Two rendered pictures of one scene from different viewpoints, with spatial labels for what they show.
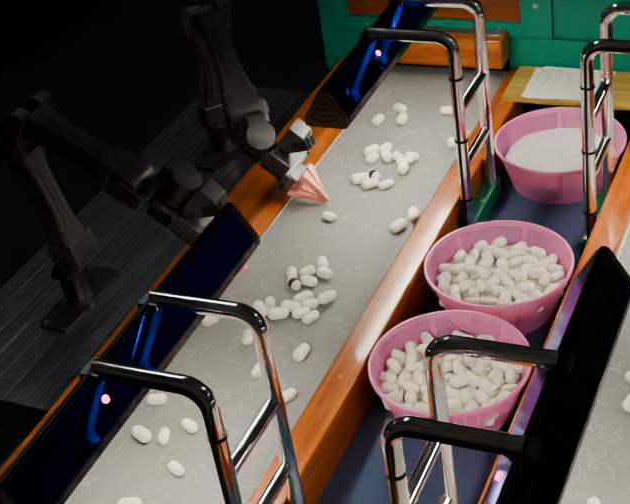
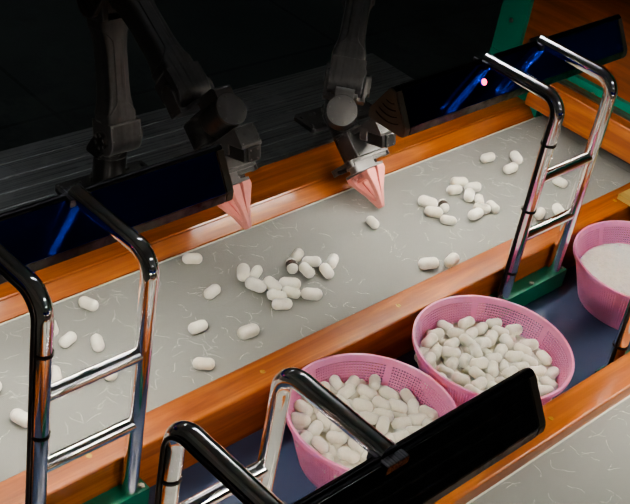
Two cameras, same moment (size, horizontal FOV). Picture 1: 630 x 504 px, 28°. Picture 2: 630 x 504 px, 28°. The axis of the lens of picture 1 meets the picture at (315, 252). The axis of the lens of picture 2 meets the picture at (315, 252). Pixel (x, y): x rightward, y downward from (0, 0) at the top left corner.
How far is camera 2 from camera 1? 0.40 m
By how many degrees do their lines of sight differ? 10
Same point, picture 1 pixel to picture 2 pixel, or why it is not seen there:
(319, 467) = not seen: hidden behind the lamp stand
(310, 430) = (196, 406)
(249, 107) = (350, 80)
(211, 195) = (243, 138)
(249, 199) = (310, 169)
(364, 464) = not seen: hidden behind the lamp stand
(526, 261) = (525, 360)
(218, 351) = (177, 290)
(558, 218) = (597, 338)
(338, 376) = (260, 371)
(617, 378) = not seen: outside the picture
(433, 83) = (567, 151)
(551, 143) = not seen: outside the picture
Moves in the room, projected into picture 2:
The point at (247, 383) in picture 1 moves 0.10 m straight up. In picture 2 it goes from (179, 333) to (185, 283)
